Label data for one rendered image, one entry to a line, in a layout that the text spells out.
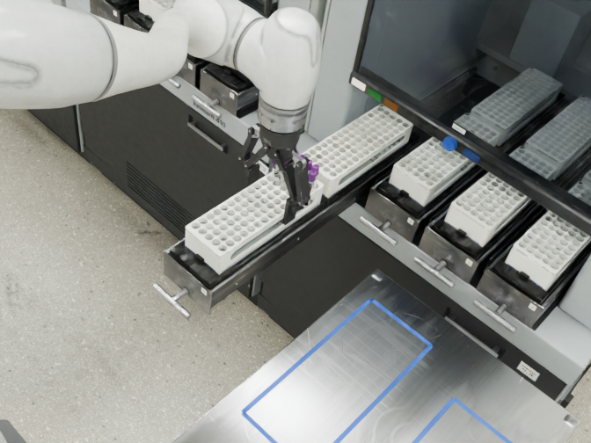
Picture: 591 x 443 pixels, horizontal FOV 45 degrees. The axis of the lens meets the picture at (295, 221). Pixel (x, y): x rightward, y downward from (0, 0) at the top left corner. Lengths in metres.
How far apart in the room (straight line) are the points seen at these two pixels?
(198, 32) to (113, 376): 1.25
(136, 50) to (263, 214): 0.62
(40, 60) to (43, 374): 1.56
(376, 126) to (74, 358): 1.14
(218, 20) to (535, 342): 0.89
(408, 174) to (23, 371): 1.26
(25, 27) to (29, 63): 0.03
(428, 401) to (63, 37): 0.83
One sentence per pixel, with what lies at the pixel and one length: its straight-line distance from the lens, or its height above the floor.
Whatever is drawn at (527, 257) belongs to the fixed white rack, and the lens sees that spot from 1.50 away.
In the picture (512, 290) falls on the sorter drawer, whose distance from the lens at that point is 1.52.
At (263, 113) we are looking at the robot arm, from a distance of 1.27.
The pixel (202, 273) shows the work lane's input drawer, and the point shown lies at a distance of 1.37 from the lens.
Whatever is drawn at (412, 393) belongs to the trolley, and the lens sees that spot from 1.28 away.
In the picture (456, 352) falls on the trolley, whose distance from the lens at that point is 1.35.
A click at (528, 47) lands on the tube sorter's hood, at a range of 1.35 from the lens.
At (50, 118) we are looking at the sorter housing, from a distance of 2.75.
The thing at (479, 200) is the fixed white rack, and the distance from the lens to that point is 1.57.
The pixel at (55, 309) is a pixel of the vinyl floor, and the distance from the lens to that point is 2.36.
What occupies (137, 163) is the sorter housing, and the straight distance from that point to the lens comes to 2.35.
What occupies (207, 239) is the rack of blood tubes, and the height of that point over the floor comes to 0.85.
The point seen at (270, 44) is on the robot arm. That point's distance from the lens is 1.19.
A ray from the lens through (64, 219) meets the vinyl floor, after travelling 2.60.
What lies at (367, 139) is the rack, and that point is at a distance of 1.63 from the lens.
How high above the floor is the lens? 1.88
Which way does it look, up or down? 46 degrees down
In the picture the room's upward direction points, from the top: 11 degrees clockwise
